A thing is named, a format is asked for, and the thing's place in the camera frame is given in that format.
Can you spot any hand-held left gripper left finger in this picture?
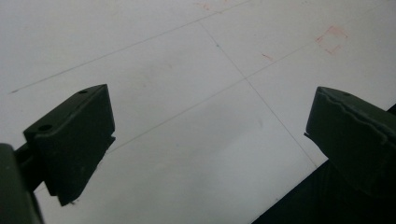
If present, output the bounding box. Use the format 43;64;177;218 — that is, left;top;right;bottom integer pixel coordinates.
14;83;117;207

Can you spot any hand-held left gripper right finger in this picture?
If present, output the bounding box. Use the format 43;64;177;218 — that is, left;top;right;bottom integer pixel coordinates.
304;86;396;200

